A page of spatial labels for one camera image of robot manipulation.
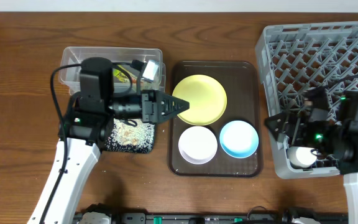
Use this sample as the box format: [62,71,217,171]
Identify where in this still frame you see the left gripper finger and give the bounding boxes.
[157,91,190,108]
[158,105,190,123]

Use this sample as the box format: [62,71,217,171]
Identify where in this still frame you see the pale green cup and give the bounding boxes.
[287,146,317,169]

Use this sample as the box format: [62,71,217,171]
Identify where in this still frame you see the food scraps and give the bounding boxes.
[109,119,155,153]

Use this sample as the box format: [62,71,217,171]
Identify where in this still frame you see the white bowl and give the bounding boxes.
[178,126,218,165]

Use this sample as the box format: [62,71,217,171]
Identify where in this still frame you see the green snack wrapper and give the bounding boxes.
[112,65,139,83]

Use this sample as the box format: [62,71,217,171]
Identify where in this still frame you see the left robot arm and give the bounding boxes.
[29,57,190,223]

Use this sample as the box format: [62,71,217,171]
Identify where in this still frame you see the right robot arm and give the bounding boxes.
[264,87,358,223]

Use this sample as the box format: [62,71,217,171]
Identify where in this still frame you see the grey dishwasher rack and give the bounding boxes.
[255,22,358,179]

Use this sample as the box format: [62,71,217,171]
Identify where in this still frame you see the clear plastic bin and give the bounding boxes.
[60,47,166,95]

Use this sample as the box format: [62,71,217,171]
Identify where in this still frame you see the yellow plate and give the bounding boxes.
[172,75,227,126]

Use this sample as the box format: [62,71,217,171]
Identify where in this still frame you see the black plastic bin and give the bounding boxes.
[104,118,157,155]

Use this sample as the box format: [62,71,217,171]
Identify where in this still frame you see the blue bowl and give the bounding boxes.
[219,120,259,159]

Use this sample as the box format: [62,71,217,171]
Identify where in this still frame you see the brown plastic tray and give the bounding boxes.
[168,61,263,178]

